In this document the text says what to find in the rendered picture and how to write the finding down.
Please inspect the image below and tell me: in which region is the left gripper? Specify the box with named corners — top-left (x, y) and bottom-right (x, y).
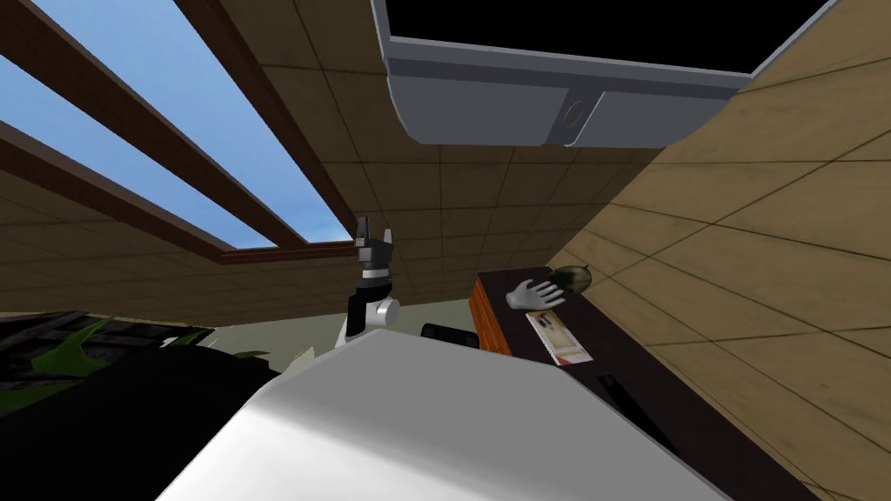
top-left (354, 216), bottom-right (395, 275)

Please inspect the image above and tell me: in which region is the white hand figure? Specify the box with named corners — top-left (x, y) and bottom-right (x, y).
top-left (504, 277), bottom-right (569, 313)

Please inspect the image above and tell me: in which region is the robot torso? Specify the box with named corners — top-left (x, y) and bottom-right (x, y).
top-left (154, 323), bottom-right (732, 501)

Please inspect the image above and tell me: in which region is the dark green round object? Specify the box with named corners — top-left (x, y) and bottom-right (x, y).
top-left (549, 264), bottom-right (593, 295)

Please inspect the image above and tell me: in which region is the white and red book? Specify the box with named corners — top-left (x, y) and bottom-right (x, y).
top-left (525, 309), bottom-right (595, 367)

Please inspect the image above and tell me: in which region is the brown framed window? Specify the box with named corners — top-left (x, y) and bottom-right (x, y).
top-left (0, 0), bottom-right (360, 266)

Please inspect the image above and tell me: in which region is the dark brown desk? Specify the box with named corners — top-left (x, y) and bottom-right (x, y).
top-left (469, 265), bottom-right (824, 501)

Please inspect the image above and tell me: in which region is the green leafy plant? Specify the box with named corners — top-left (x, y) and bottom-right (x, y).
top-left (0, 314), bottom-right (272, 411)

